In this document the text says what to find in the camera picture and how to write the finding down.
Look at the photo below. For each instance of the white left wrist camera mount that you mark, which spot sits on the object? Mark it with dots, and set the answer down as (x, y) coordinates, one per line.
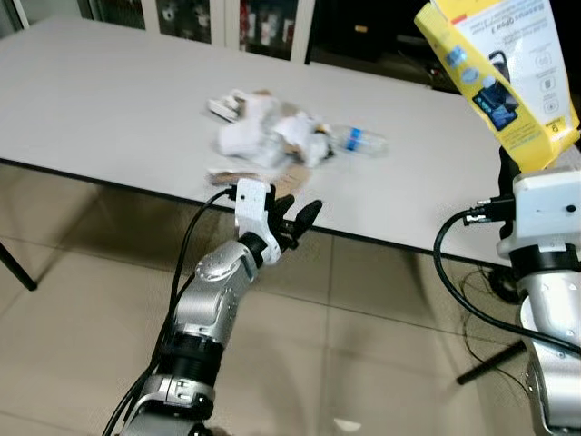
(252, 204)

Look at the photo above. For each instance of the crumpled white brown paper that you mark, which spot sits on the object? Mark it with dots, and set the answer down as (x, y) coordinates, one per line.
(300, 136)

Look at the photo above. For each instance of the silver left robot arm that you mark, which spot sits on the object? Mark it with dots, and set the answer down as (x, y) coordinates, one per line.
(209, 291)

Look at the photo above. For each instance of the clear plastic bottle, blue label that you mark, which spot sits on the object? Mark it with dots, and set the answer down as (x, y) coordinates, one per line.
(356, 141)

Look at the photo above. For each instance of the yellow printed cardboard box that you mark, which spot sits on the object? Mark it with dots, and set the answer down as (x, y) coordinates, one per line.
(536, 127)

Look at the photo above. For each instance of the crumpled white tissue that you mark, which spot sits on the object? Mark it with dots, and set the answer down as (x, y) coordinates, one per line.
(243, 138)

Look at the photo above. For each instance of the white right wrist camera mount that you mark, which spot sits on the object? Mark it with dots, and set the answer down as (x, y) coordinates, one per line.
(545, 209)

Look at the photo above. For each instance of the small white box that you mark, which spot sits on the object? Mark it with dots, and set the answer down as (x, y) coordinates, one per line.
(222, 107)

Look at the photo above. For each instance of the dark low sideboard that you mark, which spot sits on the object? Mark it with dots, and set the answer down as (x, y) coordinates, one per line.
(372, 36)

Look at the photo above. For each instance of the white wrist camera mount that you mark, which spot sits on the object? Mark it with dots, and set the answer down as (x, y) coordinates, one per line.
(545, 209)
(252, 204)

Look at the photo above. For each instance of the white glass cabinet, red contents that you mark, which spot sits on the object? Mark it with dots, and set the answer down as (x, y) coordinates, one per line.
(191, 18)

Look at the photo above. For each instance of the brown paper scrap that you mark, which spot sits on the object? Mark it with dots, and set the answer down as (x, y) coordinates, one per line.
(231, 173)

